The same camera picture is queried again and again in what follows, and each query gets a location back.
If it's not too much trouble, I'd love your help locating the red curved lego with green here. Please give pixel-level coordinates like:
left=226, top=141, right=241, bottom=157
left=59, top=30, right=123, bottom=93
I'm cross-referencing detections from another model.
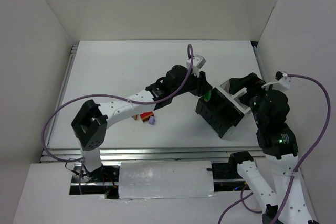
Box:
left=203, top=90, right=212, bottom=102

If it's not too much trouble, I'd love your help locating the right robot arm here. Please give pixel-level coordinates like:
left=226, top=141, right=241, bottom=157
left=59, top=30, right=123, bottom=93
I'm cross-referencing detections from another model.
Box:
left=228, top=72, right=315, bottom=223

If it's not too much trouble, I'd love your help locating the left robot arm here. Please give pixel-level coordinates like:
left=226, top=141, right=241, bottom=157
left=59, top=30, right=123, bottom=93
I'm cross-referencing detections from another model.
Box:
left=71, top=65, right=212, bottom=182

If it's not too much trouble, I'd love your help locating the black compartment container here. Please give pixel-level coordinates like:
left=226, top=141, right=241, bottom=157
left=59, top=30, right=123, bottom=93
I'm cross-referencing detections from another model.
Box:
left=195, top=87, right=251, bottom=139

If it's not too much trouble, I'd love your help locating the lavender lego brick front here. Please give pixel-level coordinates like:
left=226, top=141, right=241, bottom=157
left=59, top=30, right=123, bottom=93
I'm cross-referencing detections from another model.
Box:
left=149, top=116, right=155, bottom=125

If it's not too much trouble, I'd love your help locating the red brown lego brick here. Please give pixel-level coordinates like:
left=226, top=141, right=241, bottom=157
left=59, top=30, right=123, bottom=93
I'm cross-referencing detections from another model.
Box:
left=140, top=112, right=154, bottom=122

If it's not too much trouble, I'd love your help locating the white taped cover sheet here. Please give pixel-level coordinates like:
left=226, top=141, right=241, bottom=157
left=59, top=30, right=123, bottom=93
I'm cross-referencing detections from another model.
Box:
left=118, top=161, right=214, bottom=199

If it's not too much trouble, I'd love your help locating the aluminium right rail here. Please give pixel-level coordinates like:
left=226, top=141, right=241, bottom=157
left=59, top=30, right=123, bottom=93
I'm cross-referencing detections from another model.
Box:
left=251, top=41, right=267, bottom=80

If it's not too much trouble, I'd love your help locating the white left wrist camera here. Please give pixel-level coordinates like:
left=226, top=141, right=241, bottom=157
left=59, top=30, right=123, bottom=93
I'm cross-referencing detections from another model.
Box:
left=191, top=55, right=206, bottom=77

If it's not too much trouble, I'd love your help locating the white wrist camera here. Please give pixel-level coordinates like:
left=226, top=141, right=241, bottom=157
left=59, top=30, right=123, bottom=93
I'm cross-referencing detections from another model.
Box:
left=191, top=55, right=206, bottom=77
left=262, top=71, right=291, bottom=92

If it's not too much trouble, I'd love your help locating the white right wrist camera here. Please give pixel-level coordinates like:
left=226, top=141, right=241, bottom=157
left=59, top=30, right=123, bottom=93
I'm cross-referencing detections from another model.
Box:
left=262, top=71, right=291, bottom=92

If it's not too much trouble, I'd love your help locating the aluminium front rail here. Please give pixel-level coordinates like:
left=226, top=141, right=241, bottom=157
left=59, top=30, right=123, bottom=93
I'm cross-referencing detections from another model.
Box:
left=39, top=147, right=268, bottom=163

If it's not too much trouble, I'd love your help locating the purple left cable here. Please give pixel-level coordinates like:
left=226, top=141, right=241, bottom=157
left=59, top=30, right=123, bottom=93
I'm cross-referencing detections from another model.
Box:
left=42, top=44, right=195, bottom=195

